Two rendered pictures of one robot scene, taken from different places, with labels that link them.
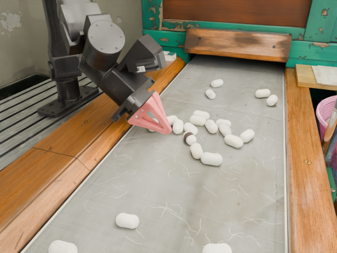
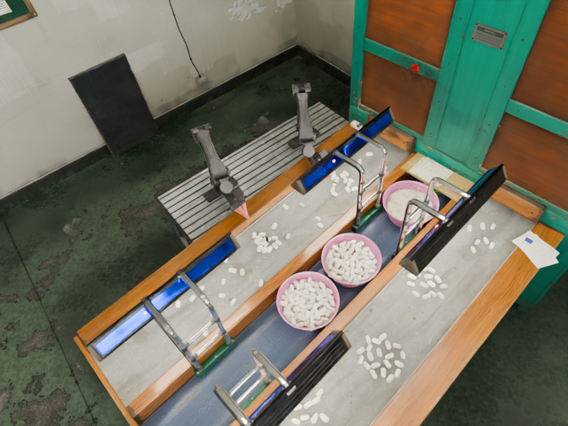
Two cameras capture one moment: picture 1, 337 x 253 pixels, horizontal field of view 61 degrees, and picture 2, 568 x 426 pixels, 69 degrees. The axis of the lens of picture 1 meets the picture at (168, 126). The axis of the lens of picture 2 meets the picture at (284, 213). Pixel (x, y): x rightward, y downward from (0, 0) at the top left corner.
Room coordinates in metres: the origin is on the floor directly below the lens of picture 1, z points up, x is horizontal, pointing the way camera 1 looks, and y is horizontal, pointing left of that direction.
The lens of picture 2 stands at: (-0.89, -0.59, 2.39)
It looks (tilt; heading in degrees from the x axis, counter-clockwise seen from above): 52 degrees down; 34
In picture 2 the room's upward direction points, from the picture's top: 8 degrees counter-clockwise
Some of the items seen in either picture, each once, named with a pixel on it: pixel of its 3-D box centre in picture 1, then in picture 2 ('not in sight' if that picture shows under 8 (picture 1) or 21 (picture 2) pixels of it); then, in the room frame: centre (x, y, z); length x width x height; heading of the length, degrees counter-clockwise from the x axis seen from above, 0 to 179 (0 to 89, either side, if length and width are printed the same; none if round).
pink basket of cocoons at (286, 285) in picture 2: not in sight; (308, 303); (-0.21, -0.20, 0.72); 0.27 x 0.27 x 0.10
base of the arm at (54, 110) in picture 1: (68, 89); (303, 133); (0.77, 0.29, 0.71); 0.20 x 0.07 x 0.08; 156
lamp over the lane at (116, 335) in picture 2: not in sight; (166, 289); (-0.51, 0.20, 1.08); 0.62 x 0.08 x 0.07; 161
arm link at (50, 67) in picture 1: (65, 68); not in sight; (0.77, 0.29, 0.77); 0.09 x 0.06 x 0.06; 121
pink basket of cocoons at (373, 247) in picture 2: not in sight; (351, 263); (0.06, -0.29, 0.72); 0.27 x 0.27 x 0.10
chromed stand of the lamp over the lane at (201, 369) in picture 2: not in sight; (191, 324); (-0.54, 0.13, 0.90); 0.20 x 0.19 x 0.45; 161
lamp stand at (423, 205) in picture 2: not in sight; (429, 230); (0.24, -0.56, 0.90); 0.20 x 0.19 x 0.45; 161
